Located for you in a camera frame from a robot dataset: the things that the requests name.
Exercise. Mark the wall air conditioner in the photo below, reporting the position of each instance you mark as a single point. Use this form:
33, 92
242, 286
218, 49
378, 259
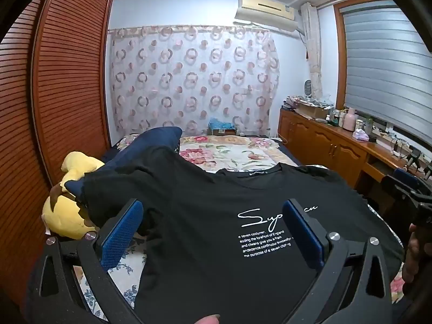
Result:
266, 11

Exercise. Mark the person's left hand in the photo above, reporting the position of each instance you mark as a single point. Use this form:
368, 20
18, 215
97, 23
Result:
208, 320

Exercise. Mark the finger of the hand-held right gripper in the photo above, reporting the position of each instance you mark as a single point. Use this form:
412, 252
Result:
406, 174
401, 192

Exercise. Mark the pink floral blanket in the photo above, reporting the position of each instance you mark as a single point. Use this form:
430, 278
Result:
229, 153

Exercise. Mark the brown louvered wooden wardrobe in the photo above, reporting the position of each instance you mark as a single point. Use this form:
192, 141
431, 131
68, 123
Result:
67, 74

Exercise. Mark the blue plastic bag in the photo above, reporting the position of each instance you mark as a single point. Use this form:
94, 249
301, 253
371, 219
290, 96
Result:
221, 124

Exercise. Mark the pink bottle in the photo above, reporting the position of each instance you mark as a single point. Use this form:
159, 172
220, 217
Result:
350, 119

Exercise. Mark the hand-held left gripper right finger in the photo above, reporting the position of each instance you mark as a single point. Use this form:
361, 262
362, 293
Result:
303, 233

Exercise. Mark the grey window blind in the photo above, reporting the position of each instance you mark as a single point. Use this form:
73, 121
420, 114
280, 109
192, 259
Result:
384, 67

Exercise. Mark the black printed t-shirt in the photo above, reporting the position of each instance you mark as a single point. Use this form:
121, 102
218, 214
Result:
209, 209

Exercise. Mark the pink tissue pack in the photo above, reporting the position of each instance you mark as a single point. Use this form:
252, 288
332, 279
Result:
360, 135

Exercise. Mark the blue floral bed sheet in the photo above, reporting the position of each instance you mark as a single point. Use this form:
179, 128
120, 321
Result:
125, 276

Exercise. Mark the navy folded cloth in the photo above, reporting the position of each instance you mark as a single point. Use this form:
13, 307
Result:
145, 145

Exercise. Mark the beige tied curtain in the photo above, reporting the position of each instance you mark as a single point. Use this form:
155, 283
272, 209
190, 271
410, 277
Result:
314, 50

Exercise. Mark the small black tripod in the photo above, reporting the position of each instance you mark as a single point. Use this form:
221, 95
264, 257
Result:
414, 158

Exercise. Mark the wooden sideboard cabinet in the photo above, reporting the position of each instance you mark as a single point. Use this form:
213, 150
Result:
324, 145

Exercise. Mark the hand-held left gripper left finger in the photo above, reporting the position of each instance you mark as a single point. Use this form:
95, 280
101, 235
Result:
118, 233

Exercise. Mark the sheer circle-patterned curtain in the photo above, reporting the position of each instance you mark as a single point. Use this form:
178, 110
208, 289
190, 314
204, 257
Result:
189, 81

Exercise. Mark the cardboard box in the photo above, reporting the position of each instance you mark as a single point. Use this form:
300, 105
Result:
312, 110

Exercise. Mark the yellow plush toy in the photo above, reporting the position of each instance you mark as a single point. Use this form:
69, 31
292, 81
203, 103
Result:
67, 216

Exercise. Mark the person's right hand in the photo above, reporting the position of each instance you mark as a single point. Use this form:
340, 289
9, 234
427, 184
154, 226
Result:
416, 253

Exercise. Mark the small white fan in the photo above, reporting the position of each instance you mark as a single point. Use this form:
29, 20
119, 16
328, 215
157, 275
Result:
308, 88

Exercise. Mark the brown wooden box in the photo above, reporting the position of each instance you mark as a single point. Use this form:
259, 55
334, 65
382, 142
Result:
224, 132

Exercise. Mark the patterned cloth pile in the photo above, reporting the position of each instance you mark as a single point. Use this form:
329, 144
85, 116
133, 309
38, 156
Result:
308, 100

